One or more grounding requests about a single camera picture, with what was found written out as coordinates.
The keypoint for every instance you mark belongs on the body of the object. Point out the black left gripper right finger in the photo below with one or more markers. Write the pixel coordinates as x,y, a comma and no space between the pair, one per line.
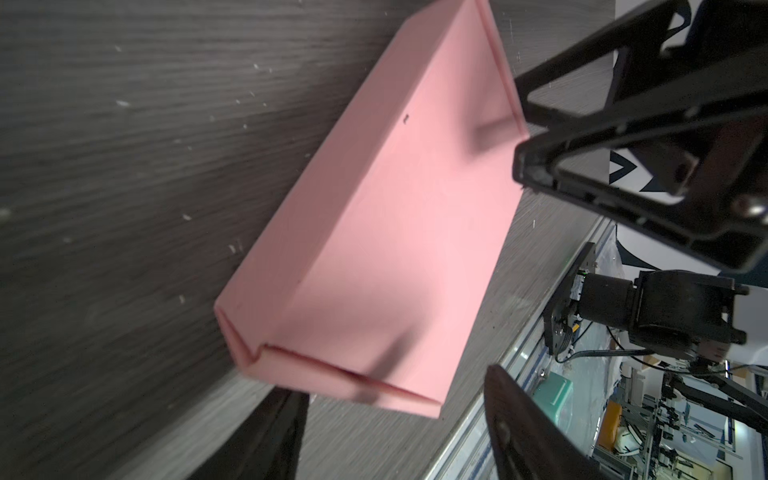
525,443

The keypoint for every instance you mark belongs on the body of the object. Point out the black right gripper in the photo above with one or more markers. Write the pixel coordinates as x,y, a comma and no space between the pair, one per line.
732,36

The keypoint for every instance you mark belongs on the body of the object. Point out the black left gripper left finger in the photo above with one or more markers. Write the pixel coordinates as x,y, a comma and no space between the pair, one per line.
266,445

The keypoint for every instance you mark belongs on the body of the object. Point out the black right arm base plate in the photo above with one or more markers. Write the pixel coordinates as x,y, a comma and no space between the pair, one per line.
559,312

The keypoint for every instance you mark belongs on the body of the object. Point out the green square clock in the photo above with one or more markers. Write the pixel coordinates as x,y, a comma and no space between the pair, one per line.
553,396

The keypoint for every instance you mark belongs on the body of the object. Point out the pink paper boxes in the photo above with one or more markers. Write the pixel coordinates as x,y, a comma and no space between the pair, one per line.
365,284

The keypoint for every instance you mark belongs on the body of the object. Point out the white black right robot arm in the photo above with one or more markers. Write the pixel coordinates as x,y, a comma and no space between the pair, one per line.
672,312

